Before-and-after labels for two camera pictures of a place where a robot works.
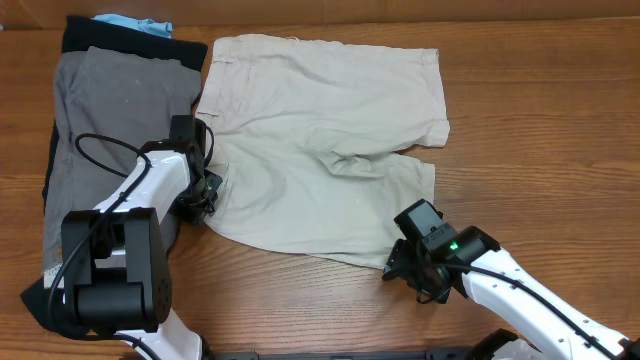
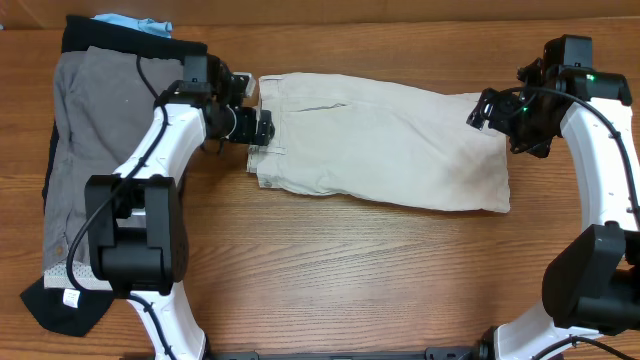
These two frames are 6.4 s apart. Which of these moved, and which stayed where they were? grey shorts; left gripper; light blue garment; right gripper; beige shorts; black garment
Moved: beige shorts; right gripper; left gripper
Stayed: grey shorts; black garment; light blue garment
